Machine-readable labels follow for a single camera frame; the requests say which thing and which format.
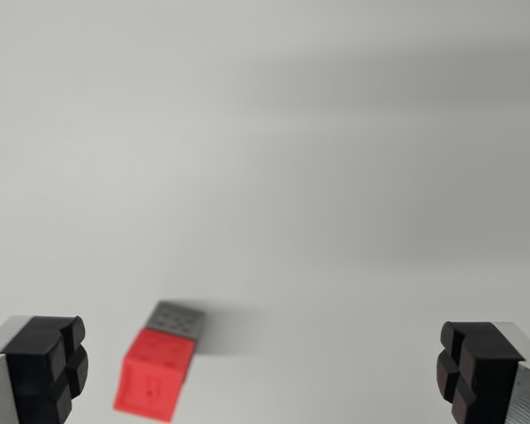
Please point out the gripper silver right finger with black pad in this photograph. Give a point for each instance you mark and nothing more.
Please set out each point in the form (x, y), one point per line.
(481, 375)

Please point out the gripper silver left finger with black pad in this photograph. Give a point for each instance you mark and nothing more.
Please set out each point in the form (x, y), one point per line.
(31, 375)

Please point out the red studded cube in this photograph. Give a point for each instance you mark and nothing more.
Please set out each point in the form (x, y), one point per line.
(154, 375)

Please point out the grey studded cube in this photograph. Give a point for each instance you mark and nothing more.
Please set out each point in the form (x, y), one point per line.
(176, 321)

